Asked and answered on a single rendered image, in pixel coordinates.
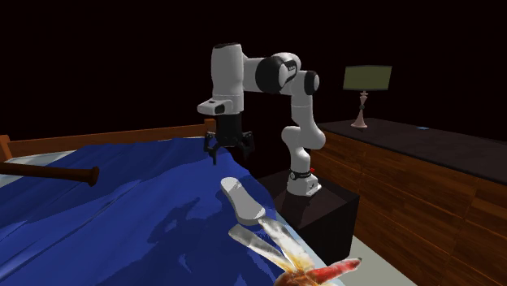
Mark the small blue flat item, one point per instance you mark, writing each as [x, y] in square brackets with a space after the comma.
[423, 128]

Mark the wooden bed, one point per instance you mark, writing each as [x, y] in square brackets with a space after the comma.
[103, 137]

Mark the table lamp with green shade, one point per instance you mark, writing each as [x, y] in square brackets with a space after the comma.
[367, 78]

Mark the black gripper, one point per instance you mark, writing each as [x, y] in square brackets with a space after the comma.
[229, 128]

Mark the dark robot stand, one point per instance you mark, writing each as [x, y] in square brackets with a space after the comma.
[328, 214]

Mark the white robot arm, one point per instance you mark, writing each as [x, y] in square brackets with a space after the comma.
[227, 75]

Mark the wooden chest of drawers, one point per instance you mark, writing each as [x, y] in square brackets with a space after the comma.
[416, 198]

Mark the brown baseball bat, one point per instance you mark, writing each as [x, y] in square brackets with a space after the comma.
[51, 172]

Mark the red dragonfly figure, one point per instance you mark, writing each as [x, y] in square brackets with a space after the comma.
[301, 263]

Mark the white slipper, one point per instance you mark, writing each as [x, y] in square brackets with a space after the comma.
[242, 202]

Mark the blue blanket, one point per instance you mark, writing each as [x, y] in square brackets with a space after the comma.
[119, 206]

